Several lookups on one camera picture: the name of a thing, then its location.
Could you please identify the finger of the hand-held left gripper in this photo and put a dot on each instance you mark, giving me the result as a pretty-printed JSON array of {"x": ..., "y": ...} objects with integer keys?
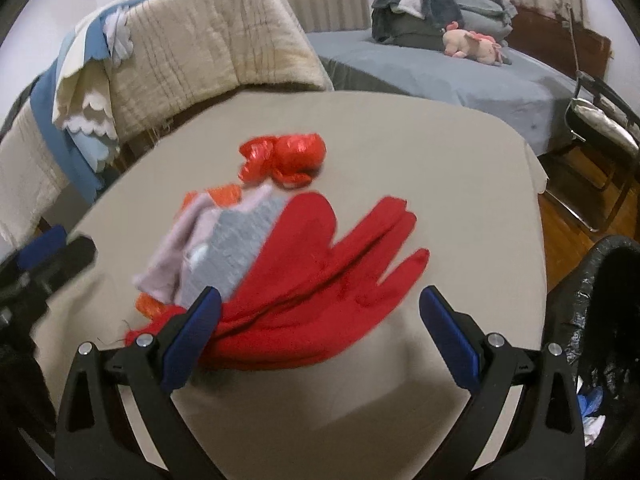
[
  {"x": 70, "y": 257},
  {"x": 42, "y": 247}
]

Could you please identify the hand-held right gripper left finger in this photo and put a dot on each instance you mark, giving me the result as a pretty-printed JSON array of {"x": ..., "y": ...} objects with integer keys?
[{"x": 192, "y": 340}]

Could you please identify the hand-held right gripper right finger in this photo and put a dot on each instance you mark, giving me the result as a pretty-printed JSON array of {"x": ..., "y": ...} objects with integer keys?
[{"x": 450, "y": 335}]

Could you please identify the pale pink cloth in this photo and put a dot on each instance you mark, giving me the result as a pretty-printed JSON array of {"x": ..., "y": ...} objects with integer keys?
[{"x": 170, "y": 250}]

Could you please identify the red knit glove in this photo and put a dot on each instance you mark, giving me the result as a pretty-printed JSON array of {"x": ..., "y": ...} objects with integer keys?
[{"x": 325, "y": 280}]

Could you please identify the orange mesh pad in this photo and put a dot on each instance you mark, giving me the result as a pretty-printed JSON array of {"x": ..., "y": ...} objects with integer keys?
[{"x": 225, "y": 195}]

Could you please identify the black lined waste bin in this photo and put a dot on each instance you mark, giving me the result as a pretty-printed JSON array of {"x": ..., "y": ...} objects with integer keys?
[{"x": 610, "y": 320}]

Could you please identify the red plastic bag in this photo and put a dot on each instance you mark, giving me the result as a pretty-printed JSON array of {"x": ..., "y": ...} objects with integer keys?
[{"x": 295, "y": 157}]

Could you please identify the cream scalloped cloth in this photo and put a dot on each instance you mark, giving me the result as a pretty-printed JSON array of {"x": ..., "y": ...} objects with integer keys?
[{"x": 80, "y": 90}]

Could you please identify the black metal chair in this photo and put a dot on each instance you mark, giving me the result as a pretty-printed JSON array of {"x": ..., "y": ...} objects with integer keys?
[{"x": 590, "y": 175}]

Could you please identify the light blue cloth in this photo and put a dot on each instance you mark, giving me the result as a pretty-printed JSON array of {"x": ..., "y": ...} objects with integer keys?
[{"x": 95, "y": 30}]

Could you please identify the bed with grey sheet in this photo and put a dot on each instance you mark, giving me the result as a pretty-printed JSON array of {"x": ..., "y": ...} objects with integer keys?
[{"x": 425, "y": 80}]

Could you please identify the beige quilt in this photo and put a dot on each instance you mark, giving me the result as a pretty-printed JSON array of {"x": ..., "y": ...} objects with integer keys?
[{"x": 200, "y": 35}]

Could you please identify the silver cushion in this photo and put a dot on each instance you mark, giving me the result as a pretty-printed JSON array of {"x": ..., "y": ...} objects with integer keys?
[{"x": 605, "y": 125}]

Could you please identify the pink plush toy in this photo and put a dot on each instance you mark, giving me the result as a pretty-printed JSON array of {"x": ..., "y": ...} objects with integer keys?
[{"x": 472, "y": 45}]

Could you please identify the dark grey pillow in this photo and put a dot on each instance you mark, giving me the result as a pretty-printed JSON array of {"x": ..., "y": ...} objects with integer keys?
[{"x": 415, "y": 32}]

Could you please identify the wooden headboard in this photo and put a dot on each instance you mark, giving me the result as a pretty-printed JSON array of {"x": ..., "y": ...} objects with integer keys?
[{"x": 550, "y": 35}]

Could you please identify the grey folded duvet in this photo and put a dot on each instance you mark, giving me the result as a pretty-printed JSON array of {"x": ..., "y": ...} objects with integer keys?
[{"x": 485, "y": 7}]

